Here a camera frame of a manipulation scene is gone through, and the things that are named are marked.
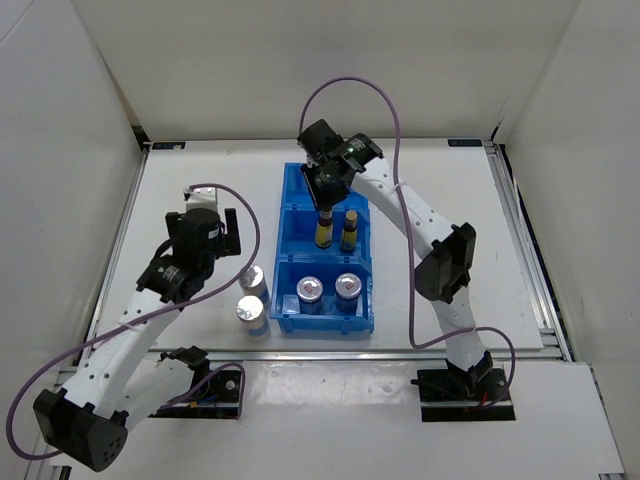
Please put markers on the silver lid jar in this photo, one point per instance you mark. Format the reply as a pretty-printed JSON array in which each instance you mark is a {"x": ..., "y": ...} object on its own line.
[
  {"x": 253, "y": 283},
  {"x": 251, "y": 313}
]

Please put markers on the yellow label sauce bottle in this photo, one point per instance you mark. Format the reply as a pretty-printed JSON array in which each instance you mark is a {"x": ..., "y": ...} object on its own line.
[
  {"x": 324, "y": 229},
  {"x": 348, "y": 239}
]

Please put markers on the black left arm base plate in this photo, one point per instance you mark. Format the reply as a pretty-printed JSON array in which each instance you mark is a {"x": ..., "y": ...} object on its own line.
[{"x": 220, "y": 398}]

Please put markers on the blue plastic divided bin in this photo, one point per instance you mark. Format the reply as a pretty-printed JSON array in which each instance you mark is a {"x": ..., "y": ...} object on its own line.
[{"x": 297, "y": 256}]

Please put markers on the silver lid jar front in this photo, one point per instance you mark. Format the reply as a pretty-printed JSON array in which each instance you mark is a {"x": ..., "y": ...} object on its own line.
[{"x": 251, "y": 313}]

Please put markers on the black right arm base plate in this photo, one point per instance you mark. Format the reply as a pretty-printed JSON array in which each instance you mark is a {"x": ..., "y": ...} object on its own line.
[{"x": 443, "y": 400}]

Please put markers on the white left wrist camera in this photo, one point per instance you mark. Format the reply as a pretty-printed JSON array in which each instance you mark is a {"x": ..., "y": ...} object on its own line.
[{"x": 201, "y": 198}]

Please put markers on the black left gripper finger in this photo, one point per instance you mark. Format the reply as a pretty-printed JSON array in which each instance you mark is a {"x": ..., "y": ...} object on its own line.
[
  {"x": 232, "y": 243},
  {"x": 172, "y": 219}
]

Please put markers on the yellow label sauce bottle front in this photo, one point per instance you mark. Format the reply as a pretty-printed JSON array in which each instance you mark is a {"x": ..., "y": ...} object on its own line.
[{"x": 324, "y": 229}]

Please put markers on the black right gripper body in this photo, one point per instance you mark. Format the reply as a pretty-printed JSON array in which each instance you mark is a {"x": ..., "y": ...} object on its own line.
[{"x": 330, "y": 193}]

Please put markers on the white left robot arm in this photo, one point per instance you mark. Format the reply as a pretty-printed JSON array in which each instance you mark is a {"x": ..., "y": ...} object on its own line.
[{"x": 90, "y": 416}]

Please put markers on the aluminium table edge rail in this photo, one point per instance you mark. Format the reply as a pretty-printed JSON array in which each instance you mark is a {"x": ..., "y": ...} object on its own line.
[{"x": 552, "y": 353}]

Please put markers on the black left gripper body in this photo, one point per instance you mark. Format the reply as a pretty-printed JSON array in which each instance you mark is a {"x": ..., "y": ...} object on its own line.
[{"x": 219, "y": 250}]

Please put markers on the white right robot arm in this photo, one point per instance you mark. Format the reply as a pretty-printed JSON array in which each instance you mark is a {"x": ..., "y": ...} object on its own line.
[{"x": 440, "y": 252}]

